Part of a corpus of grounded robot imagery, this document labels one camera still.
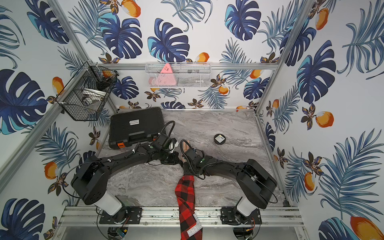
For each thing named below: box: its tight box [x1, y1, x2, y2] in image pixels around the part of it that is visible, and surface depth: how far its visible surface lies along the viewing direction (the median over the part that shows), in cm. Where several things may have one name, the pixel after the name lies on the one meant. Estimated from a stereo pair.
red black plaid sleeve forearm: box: [175, 175, 203, 240], surface depth 76 cm
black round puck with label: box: [214, 133, 226, 145], surface depth 105 cm
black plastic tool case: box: [108, 107, 166, 149], surface depth 103 cm
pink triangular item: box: [148, 63, 177, 87], surface depth 92 cm
